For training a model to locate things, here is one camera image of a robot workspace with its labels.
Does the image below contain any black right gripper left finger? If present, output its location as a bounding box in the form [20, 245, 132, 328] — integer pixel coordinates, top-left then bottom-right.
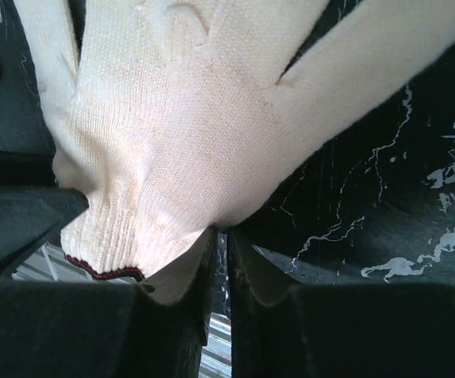
[0, 229, 217, 377]

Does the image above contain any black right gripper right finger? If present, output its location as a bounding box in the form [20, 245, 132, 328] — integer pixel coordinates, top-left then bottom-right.
[227, 229, 455, 377]

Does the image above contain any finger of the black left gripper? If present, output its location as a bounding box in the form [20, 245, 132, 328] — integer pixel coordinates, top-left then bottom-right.
[0, 153, 91, 279]

